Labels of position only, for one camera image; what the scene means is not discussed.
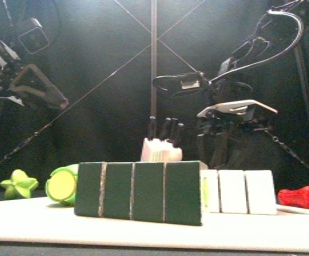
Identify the white toy knife block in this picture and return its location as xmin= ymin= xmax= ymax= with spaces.
xmin=139 ymin=137 xmax=185 ymax=164

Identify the green toy star fruit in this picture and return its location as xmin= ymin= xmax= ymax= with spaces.
xmin=0 ymin=168 xmax=40 ymax=200

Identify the green toy cucumber piece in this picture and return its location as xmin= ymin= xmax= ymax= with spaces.
xmin=44 ymin=163 xmax=80 ymax=207

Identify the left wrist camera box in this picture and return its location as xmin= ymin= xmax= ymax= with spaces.
xmin=16 ymin=17 xmax=52 ymax=55

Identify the red plastic toy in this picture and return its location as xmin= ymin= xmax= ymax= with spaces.
xmin=277 ymin=185 xmax=309 ymax=212

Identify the diagonal steel brace wire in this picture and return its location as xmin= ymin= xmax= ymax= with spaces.
xmin=0 ymin=0 xmax=207 ymax=177
xmin=111 ymin=0 xmax=309 ymax=183

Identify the white rice block piece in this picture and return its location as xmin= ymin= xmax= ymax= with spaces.
xmin=243 ymin=169 xmax=278 ymax=216
xmin=201 ymin=168 xmax=221 ymax=214
xmin=217 ymin=169 xmax=250 ymax=215

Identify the dark green sushi roll piece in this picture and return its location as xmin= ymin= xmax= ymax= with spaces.
xmin=74 ymin=161 xmax=106 ymax=218
xmin=102 ymin=162 xmax=134 ymax=221
xmin=163 ymin=160 xmax=203 ymax=227
xmin=131 ymin=161 xmax=167 ymax=223

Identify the black side frame post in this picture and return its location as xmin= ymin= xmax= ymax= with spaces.
xmin=296 ymin=46 xmax=309 ymax=168

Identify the vertical black frame pole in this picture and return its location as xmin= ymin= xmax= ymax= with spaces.
xmin=149 ymin=0 xmax=159 ymax=118

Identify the white cutting board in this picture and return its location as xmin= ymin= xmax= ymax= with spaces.
xmin=0 ymin=195 xmax=309 ymax=254

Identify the black handled toy knife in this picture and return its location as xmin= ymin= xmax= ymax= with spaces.
xmin=146 ymin=115 xmax=158 ymax=141
xmin=159 ymin=116 xmax=173 ymax=142
xmin=173 ymin=122 xmax=186 ymax=148
xmin=167 ymin=117 xmax=179 ymax=143

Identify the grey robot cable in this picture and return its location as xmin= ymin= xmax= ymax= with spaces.
xmin=209 ymin=8 xmax=306 ymax=84

